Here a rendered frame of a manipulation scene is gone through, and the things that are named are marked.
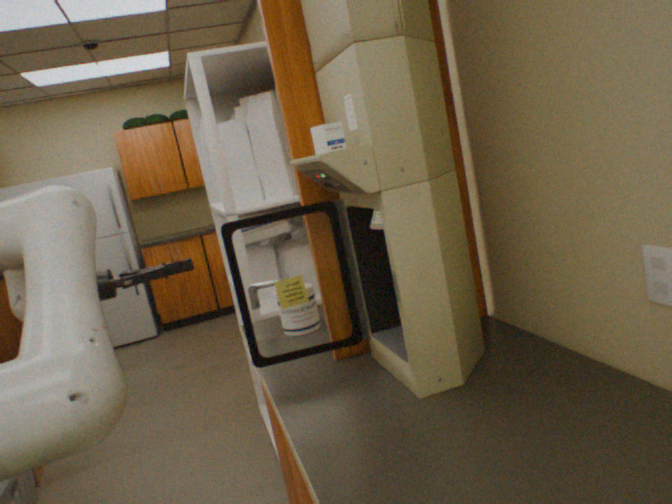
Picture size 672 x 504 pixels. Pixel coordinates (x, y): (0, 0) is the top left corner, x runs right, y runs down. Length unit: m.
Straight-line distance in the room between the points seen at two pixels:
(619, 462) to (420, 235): 0.55
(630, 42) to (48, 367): 1.06
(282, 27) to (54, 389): 1.10
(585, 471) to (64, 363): 0.78
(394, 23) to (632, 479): 0.92
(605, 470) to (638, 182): 0.53
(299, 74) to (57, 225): 0.79
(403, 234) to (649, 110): 0.51
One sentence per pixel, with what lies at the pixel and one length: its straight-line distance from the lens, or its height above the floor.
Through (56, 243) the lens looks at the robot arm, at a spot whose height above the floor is 1.46.
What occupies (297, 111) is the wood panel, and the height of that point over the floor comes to 1.63.
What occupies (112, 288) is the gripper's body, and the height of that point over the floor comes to 1.29.
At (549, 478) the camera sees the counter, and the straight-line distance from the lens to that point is 1.02.
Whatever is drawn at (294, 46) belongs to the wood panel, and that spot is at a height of 1.79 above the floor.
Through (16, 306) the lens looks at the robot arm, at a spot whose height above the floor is 1.31.
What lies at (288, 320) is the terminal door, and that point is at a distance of 1.50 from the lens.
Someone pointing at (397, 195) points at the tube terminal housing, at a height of 1.39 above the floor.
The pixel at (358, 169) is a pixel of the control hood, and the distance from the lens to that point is 1.15.
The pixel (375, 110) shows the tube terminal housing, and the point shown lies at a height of 1.57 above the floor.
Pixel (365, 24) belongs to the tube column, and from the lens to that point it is 1.20.
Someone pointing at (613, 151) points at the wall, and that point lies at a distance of 1.25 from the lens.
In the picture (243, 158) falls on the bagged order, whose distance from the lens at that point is 2.50.
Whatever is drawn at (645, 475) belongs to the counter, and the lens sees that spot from 1.03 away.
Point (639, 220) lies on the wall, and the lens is 1.23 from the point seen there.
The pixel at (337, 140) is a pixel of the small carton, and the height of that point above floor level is 1.53.
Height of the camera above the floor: 1.51
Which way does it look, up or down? 10 degrees down
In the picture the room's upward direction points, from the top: 12 degrees counter-clockwise
